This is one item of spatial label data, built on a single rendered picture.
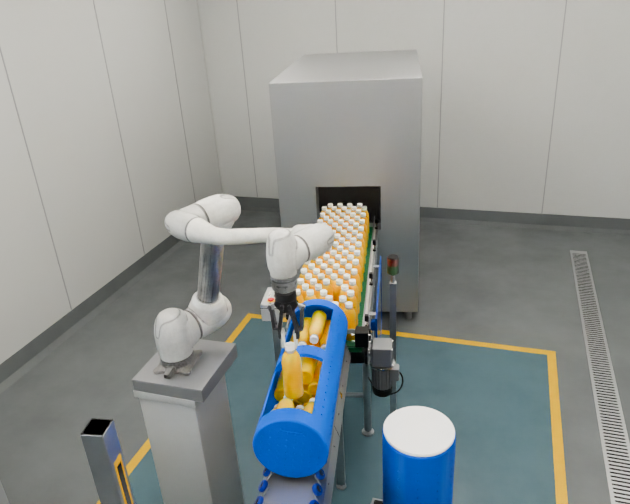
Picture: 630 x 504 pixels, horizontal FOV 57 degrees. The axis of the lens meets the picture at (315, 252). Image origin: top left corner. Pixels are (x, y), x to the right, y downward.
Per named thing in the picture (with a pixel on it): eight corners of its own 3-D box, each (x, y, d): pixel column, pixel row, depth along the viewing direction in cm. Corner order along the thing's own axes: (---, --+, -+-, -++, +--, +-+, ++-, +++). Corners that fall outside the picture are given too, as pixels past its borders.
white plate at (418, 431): (462, 454, 214) (461, 456, 214) (447, 404, 239) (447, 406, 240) (386, 456, 215) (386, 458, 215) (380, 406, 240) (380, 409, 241)
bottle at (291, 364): (300, 385, 219) (296, 342, 212) (306, 395, 212) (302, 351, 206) (282, 390, 217) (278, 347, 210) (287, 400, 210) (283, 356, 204)
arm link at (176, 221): (180, 219, 217) (209, 207, 225) (153, 210, 228) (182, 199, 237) (187, 250, 222) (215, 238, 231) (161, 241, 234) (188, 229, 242)
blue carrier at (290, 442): (250, 472, 221) (253, 414, 208) (290, 342, 299) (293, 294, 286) (324, 484, 218) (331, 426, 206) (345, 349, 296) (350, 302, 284)
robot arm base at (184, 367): (148, 379, 262) (146, 369, 259) (168, 350, 281) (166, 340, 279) (186, 381, 258) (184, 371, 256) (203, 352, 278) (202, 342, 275)
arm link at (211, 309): (179, 326, 280) (215, 307, 294) (200, 347, 273) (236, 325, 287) (184, 196, 232) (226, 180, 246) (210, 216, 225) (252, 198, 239)
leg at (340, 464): (335, 490, 332) (330, 403, 306) (336, 482, 337) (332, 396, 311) (346, 490, 331) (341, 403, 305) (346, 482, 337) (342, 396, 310)
